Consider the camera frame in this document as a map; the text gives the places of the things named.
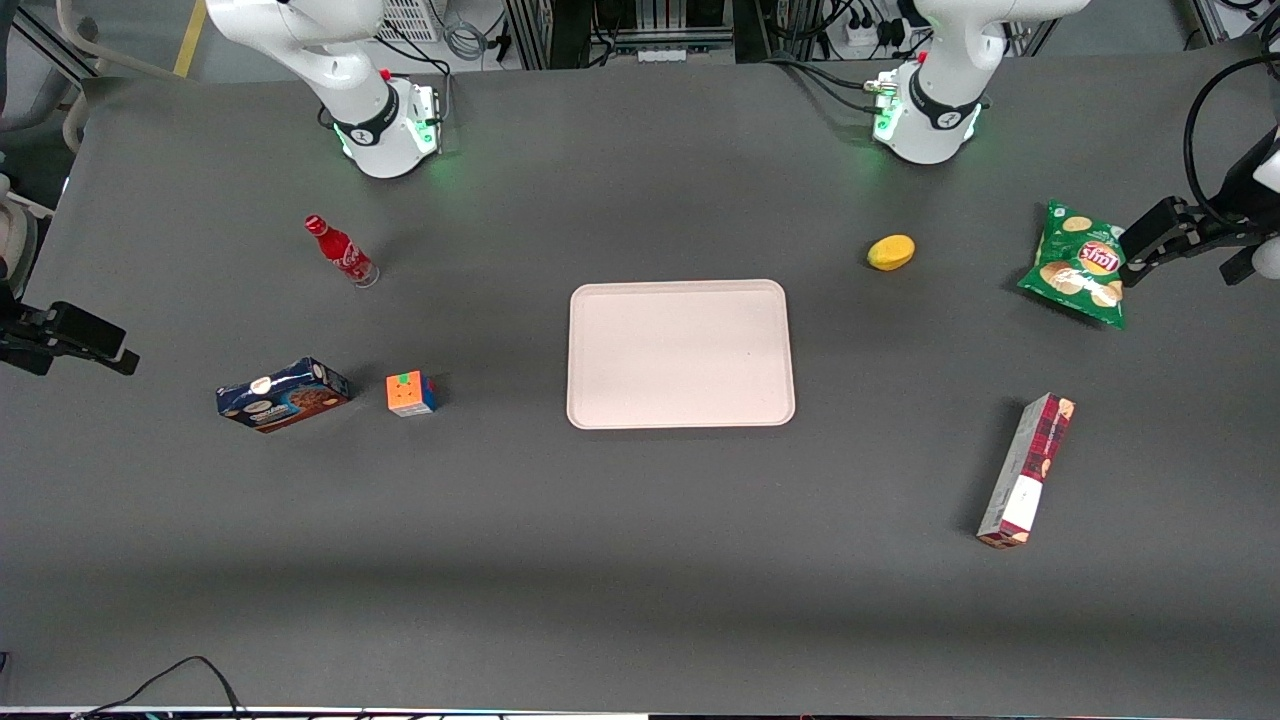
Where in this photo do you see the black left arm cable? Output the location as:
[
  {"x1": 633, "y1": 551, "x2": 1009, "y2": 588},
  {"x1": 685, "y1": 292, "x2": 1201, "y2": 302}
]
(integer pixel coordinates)
[{"x1": 1183, "y1": 54, "x2": 1280, "y2": 227}]

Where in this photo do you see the black thin table-edge cable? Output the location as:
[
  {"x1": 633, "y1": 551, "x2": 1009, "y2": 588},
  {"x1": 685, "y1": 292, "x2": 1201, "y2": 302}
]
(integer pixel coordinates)
[{"x1": 72, "y1": 655, "x2": 249, "y2": 720}]

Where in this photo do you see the yellow mango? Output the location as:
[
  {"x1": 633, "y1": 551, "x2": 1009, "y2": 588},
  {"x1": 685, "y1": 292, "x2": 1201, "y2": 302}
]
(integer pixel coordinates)
[{"x1": 866, "y1": 234, "x2": 917, "y2": 272}]

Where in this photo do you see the black metal equipment rack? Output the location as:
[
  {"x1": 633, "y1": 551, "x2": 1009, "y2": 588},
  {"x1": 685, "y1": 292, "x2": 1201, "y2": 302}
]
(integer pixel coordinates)
[{"x1": 503, "y1": 0, "x2": 739, "y2": 71}]

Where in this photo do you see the white perforated box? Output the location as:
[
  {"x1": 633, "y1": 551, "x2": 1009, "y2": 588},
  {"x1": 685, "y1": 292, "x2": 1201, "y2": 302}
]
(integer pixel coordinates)
[{"x1": 376, "y1": 0, "x2": 443, "y2": 44}]

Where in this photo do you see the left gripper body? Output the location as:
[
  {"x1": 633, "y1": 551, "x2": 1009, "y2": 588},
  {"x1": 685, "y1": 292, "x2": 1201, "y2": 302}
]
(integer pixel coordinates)
[{"x1": 1196, "y1": 125, "x2": 1280, "y2": 288}]

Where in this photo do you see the green chips bag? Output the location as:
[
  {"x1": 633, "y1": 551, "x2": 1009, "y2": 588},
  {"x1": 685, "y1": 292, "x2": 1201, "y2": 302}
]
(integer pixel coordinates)
[{"x1": 1017, "y1": 199, "x2": 1129, "y2": 330}]

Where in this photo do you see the beige curved tube frame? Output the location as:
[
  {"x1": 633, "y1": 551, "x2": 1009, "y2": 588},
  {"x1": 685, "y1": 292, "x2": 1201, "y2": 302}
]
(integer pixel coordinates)
[{"x1": 55, "y1": 0, "x2": 186, "y2": 151}]

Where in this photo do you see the multicoloured puzzle cube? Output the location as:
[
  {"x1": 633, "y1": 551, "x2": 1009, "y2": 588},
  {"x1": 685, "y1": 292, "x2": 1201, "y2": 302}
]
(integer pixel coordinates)
[{"x1": 386, "y1": 370, "x2": 440, "y2": 418}]

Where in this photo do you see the red cookie box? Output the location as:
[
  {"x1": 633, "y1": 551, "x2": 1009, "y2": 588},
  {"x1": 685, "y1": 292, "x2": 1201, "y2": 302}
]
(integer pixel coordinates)
[{"x1": 977, "y1": 392, "x2": 1077, "y2": 549}]

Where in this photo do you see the white chair part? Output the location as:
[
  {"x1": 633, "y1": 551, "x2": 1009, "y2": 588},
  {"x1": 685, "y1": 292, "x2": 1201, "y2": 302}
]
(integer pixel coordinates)
[{"x1": 0, "y1": 172, "x2": 53, "y2": 283}]

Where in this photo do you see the pale pink rectangular tray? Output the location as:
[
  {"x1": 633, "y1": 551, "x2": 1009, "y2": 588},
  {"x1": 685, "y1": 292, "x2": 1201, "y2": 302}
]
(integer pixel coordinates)
[{"x1": 566, "y1": 279, "x2": 797, "y2": 430}]

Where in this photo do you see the red cola bottle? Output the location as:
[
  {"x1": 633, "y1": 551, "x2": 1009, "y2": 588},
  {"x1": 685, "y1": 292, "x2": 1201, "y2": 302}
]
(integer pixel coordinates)
[{"x1": 304, "y1": 214, "x2": 381, "y2": 289}]

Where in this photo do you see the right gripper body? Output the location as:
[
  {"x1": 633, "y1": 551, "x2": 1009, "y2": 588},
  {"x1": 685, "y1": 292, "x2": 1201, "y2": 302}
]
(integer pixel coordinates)
[{"x1": 0, "y1": 282, "x2": 53, "y2": 377}]

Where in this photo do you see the blue cookie box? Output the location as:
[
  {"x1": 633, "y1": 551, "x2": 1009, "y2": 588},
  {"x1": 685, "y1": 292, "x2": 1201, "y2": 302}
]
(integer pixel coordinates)
[{"x1": 216, "y1": 357, "x2": 352, "y2": 434}]

